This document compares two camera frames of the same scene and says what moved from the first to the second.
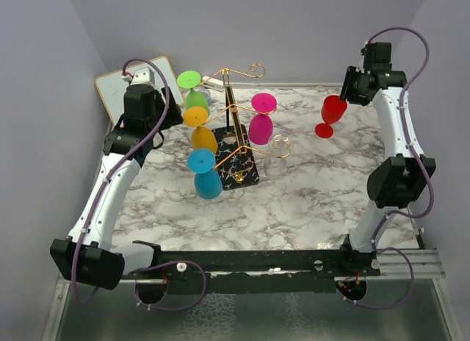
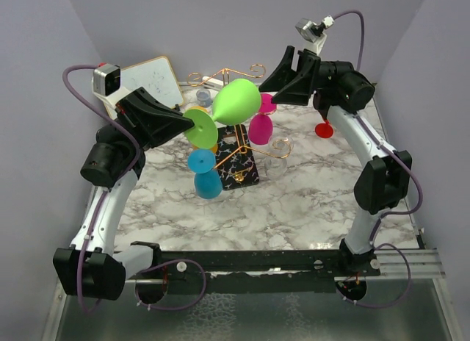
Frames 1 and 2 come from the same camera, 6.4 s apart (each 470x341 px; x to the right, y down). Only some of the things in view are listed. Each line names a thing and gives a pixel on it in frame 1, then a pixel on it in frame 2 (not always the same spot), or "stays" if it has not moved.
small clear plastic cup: x=208 y=95 stays
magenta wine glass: x=261 y=126 stays
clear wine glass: x=280 y=147 stays
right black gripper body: x=352 y=90 -> x=330 y=73
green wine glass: x=190 y=79 -> x=236 y=102
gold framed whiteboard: x=111 y=86 stays
